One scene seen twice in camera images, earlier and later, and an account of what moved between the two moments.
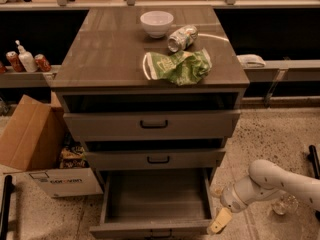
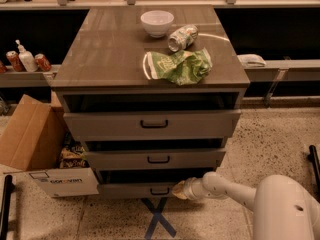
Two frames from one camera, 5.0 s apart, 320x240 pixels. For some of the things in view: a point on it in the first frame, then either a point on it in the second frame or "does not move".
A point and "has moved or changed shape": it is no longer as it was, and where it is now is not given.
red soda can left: (15, 62) does not move
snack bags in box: (73, 157) does not move
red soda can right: (41, 63) does not move
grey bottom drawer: (155, 204) has moved or changed shape
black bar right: (312, 154) does not move
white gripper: (231, 199) -> (191, 189)
